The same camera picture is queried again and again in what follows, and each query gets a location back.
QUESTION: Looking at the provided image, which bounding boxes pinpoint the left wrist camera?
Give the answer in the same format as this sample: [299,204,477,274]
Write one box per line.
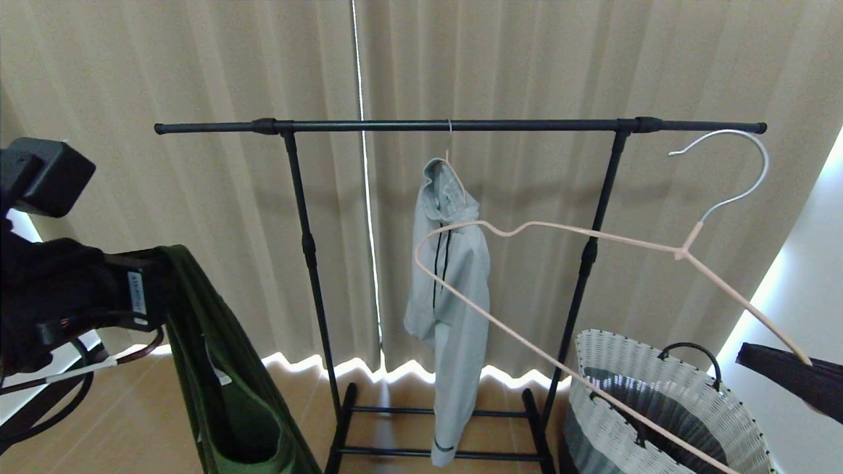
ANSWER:
[0,137,97,219]

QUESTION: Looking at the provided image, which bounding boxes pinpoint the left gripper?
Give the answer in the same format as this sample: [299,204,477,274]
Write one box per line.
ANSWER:
[0,237,173,377]

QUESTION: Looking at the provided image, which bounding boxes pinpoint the pink clothes hanger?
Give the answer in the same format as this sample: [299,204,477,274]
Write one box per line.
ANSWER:
[445,120,470,206]
[415,130,814,474]

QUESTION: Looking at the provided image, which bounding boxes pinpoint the green garment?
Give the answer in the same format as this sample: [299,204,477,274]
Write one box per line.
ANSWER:
[157,245,323,474]

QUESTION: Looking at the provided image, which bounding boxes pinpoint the pale grey shorts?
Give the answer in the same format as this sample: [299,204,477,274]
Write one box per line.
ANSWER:
[403,158,491,468]

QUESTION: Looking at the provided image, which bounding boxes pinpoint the black clothes rack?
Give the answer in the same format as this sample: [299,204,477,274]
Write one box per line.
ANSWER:
[155,117,768,474]

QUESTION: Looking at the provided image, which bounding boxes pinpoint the white laundry basket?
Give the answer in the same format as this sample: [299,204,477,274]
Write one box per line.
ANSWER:
[562,329,776,474]

